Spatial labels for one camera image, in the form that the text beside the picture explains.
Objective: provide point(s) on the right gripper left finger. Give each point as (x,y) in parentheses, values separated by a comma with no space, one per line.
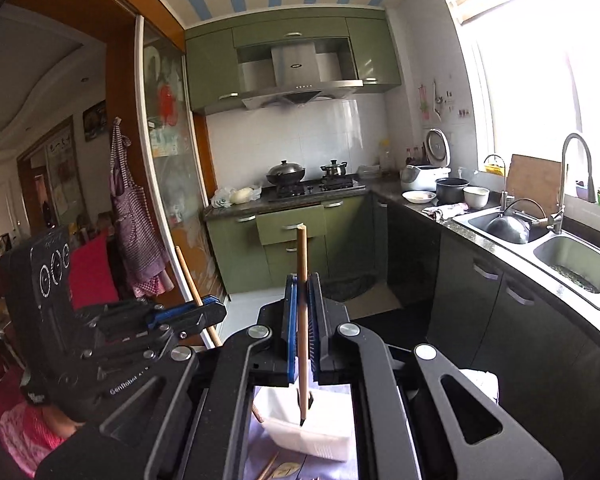
(291,324)

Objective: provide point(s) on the gas stove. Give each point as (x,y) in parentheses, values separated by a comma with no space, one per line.
(315,187)

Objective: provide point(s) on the wooden cutting board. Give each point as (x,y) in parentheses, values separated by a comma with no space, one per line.
(535,178)

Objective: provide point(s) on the white plate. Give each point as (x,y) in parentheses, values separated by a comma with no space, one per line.
(419,197)

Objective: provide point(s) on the white plastic bag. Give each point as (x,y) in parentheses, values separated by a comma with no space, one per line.
(227,197)

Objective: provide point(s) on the sliding glass door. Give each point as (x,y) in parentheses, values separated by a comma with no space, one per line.
(174,179)

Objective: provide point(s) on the black wok with lid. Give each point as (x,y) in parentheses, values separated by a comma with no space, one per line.
(286,173)

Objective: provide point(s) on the wooden chopstick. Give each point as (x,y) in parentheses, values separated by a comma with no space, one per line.
(303,322)
(211,331)

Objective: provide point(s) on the white bowl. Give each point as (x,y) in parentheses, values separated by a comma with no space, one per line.
(476,197)

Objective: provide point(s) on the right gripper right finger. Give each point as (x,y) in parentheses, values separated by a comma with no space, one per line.
(313,288)

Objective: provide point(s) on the black cooking pot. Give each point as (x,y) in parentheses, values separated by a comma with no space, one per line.
(450,190)

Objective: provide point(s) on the small steel pot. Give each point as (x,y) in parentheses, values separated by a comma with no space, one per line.
(335,169)

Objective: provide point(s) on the green lower cabinets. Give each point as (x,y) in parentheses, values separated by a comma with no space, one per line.
(257,249)

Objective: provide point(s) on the white plastic utensil holder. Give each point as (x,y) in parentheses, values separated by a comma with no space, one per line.
(327,434)

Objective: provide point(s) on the purple floral tablecloth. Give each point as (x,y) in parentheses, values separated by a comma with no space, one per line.
(284,465)

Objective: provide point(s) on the purple checked apron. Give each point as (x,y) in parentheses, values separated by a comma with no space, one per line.
(143,254)

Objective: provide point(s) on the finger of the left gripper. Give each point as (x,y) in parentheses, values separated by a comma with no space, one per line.
(210,304)
(192,323)

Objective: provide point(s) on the green upper cabinets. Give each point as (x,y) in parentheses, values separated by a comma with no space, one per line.
(212,49)

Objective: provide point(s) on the steel double sink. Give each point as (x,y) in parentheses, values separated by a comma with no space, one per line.
(564,257)

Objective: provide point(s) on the steel range hood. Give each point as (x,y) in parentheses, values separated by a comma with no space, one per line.
(297,72)

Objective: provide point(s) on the green cabinets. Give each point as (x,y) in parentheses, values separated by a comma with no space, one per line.
(257,249)
(212,49)

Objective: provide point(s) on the white rice cooker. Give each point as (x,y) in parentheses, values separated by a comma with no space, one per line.
(423,176)

